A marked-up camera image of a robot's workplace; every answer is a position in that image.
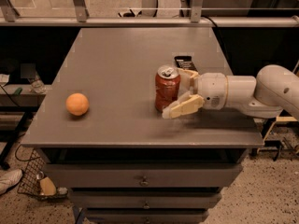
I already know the wire mesh basket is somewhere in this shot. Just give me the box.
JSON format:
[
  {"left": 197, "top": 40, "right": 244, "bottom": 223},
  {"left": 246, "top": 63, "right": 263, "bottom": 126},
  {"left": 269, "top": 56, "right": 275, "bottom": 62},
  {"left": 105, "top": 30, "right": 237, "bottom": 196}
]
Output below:
[{"left": 17, "top": 150, "right": 68, "bottom": 201}]

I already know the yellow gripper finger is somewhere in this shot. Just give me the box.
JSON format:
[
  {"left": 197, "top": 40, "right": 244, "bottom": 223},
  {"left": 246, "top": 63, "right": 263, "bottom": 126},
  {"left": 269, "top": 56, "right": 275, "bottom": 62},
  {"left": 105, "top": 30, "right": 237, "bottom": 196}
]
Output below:
[
  {"left": 178, "top": 68, "right": 199, "bottom": 94},
  {"left": 162, "top": 92, "right": 205, "bottom": 119}
]

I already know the black snack bar wrapper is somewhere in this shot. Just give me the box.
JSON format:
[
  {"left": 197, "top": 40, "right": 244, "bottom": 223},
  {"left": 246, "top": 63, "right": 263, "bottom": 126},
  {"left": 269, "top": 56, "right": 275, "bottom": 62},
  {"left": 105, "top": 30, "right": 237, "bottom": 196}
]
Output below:
[{"left": 174, "top": 56, "right": 196, "bottom": 71}]

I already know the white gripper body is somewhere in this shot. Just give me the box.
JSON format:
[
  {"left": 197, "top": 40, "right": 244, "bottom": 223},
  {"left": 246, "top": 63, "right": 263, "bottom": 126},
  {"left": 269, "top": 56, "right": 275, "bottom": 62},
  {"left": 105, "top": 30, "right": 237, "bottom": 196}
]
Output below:
[{"left": 195, "top": 73, "right": 227, "bottom": 110}]

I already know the orange fruit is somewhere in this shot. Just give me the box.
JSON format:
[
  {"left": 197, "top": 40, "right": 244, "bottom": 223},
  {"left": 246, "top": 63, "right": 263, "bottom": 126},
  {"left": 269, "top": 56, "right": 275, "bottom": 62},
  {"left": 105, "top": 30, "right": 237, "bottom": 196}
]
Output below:
[{"left": 65, "top": 93, "right": 90, "bottom": 116}]

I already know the bottom grey drawer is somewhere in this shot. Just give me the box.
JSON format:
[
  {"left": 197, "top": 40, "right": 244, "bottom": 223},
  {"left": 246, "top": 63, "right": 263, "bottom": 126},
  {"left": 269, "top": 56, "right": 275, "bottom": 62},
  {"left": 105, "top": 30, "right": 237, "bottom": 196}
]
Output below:
[{"left": 85, "top": 209, "right": 208, "bottom": 224}]

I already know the top grey drawer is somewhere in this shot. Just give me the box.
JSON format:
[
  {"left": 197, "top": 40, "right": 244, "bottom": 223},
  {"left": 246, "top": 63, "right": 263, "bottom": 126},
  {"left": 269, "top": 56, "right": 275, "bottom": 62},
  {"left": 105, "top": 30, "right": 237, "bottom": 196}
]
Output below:
[{"left": 43, "top": 163, "right": 242, "bottom": 188}]

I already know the clear plastic water bottle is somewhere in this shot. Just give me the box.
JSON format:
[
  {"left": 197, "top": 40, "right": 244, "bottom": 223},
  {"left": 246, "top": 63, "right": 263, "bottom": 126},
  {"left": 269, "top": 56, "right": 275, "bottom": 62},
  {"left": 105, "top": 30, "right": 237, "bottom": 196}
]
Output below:
[{"left": 29, "top": 74, "right": 46, "bottom": 93}]

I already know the grey drawer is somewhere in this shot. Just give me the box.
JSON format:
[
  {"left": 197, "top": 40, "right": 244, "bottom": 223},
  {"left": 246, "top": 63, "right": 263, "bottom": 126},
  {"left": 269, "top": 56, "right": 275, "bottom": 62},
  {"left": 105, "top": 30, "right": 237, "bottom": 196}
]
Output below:
[
  {"left": 85, "top": 209, "right": 208, "bottom": 224},
  {"left": 69, "top": 189, "right": 221, "bottom": 209},
  {"left": 43, "top": 163, "right": 242, "bottom": 188}
]

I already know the yellow bottle in basket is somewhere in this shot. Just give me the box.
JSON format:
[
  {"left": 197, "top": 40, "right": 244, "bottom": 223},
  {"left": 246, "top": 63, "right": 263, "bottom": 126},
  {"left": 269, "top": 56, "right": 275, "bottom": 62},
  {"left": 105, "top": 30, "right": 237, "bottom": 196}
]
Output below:
[{"left": 40, "top": 177, "right": 57, "bottom": 196}]

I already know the grey drawer cabinet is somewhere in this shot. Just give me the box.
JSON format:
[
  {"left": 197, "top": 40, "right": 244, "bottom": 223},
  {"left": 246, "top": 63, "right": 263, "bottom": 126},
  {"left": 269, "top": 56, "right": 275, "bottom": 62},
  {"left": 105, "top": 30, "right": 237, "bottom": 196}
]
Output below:
[{"left": 21, "top": 26, "right": 265, "bottom": 224}]

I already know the white sneaker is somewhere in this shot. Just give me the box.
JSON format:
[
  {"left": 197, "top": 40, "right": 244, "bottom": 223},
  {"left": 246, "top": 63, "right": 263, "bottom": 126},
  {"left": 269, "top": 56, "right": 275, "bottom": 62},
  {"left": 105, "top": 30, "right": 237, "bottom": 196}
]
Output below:
[{"left": 0, "top": 169, "right": 23, "bottom": 195}]

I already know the yellow metal stand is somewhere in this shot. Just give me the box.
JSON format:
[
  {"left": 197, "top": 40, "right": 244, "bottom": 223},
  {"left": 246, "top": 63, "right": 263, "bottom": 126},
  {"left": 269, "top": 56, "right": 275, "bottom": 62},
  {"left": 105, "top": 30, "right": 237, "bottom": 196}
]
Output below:
[{"left": 250, "top": 115, "right": 299, "bottom": 162}]

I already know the red coke can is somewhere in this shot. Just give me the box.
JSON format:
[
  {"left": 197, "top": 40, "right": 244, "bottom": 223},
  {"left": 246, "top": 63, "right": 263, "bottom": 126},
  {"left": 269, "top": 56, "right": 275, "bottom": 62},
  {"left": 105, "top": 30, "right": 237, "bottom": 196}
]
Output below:
[{"left": 155, "top": 64, "right": 180, "bottom": 112}]

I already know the grey metal railing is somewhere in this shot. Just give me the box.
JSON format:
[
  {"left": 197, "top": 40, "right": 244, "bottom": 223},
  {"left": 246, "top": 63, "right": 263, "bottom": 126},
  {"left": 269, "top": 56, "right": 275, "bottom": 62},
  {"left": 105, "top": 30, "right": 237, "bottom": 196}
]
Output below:
[{"left": 0, "top": 0, "right": 299, "bottom": 28}]

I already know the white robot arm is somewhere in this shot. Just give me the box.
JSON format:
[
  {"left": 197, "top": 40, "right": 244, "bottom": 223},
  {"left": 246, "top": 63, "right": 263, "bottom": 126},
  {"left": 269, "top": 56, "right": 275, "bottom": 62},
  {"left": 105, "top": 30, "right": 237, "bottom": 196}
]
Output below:
[{"left": 162, "top": 64, "right": 299, "bottom": 119}]

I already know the middle grey drawer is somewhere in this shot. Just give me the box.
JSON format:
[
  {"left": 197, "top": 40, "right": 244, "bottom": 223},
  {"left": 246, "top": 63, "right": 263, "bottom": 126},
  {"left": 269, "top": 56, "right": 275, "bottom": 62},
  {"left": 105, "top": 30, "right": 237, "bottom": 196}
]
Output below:
[{"left": 69, "top": 189, "right": 221, "bottom": 209}]

